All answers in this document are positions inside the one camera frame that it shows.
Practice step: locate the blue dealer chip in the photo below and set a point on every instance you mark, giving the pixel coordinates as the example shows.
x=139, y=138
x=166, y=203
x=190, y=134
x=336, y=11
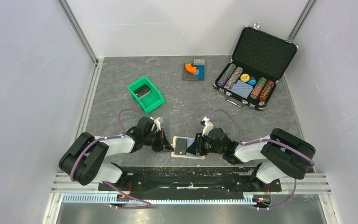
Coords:
x=252, y=82

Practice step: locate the grey lego brick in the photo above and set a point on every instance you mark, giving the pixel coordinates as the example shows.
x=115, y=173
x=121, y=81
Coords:
x=198, y=62

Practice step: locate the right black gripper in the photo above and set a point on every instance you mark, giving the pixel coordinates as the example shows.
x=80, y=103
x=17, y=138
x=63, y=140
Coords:
x=197, y=146

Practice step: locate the blue lego bricks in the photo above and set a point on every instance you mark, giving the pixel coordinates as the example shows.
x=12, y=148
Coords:
x=200, y=72

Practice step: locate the black card in holder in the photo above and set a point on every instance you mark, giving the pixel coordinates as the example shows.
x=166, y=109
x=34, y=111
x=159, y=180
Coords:
x=180, y=146

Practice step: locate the orange black chip stack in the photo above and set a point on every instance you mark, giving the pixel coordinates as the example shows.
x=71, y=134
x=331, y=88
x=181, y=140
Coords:
x=266, y=92

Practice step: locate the green red chip stack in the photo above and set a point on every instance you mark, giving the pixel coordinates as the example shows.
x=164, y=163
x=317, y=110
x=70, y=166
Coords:
x=258, y=88

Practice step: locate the grey lego baseplate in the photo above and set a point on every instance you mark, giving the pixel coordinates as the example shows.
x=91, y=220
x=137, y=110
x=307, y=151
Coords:
x=186, y=76

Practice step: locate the purple green chip stack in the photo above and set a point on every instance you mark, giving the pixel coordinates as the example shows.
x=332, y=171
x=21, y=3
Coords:
x=226, y=75

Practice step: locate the dark card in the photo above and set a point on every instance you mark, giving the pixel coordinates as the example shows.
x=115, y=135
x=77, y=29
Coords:
x=142, y=91

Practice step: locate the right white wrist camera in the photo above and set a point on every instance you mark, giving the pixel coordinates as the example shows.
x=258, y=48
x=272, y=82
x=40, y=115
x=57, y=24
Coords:
x=207, y=126

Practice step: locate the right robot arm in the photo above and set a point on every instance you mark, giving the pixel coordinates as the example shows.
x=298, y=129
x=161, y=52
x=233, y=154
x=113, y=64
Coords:
x=282, y=154

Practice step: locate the blue playing card deck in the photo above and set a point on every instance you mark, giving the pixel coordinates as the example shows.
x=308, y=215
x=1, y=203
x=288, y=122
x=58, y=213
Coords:
x=242, y=89

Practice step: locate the beige leather card holder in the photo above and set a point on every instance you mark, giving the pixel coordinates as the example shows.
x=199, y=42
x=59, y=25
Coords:
x=188, y=155

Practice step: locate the yellow dealer chip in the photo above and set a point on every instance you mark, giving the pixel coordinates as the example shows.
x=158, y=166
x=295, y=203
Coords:
x=245, y=77

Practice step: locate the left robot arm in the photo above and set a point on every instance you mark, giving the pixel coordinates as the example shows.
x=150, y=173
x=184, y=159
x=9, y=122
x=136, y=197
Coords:
x=84, y=161

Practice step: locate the orange curved lego piece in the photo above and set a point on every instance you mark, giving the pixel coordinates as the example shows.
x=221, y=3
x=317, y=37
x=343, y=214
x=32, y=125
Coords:
x=190, y=68

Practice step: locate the white slotted cable duct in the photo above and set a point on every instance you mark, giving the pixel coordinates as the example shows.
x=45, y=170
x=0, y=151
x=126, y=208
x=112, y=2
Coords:
x=115, y=198

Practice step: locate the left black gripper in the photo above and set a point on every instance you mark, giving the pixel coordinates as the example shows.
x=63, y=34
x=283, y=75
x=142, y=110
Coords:
x=163, y=143

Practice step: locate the pink grey chip stack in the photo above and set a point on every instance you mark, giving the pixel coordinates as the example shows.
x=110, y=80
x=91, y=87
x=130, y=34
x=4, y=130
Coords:
x=233, y=78

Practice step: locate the green plastic bin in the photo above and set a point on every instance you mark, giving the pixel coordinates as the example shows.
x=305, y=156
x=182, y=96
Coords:
x=153, y=100

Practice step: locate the black poker chip case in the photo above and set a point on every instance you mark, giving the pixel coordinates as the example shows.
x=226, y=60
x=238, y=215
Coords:
x=260, y=55

